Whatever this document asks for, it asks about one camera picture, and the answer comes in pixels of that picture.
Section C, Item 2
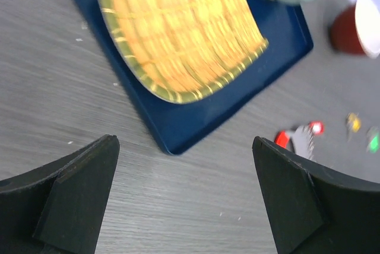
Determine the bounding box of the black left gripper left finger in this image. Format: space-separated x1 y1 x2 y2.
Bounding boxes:
1 135 120 253

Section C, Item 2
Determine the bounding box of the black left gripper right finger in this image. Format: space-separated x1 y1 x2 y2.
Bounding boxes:
252 136 379 253

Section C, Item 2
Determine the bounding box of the keyring bunch with tags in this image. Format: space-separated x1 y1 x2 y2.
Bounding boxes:
274 121 325 161

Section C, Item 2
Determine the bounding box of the key with green tag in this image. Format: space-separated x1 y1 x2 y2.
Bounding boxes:
366 126 379 153

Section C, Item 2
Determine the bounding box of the key with yellow tag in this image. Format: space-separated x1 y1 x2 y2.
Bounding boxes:
346 112 362 141

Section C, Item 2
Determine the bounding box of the blue rectangular tray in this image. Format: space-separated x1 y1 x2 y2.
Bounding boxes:
74 0 314 155

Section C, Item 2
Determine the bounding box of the red bowl white inside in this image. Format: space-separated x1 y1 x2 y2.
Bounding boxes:
329 0 379 59

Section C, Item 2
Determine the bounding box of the woven bamboo plate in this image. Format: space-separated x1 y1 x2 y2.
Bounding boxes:
98 0 268 104

